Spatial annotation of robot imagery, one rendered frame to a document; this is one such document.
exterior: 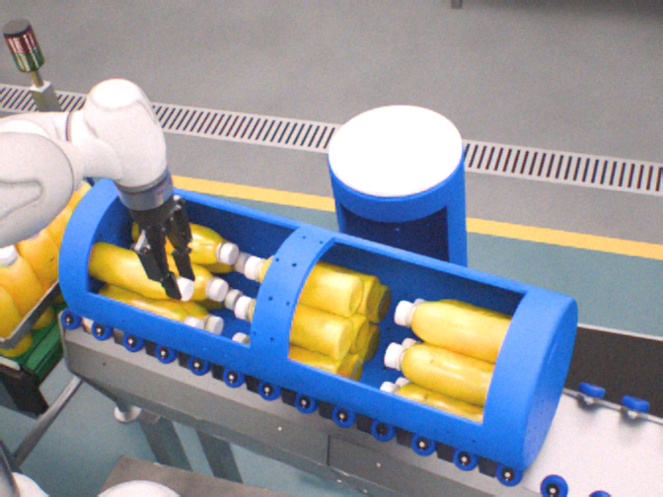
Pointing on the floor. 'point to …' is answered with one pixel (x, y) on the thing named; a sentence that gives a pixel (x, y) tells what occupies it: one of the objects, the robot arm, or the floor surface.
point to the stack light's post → (45, 99)
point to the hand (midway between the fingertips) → (177, 275)
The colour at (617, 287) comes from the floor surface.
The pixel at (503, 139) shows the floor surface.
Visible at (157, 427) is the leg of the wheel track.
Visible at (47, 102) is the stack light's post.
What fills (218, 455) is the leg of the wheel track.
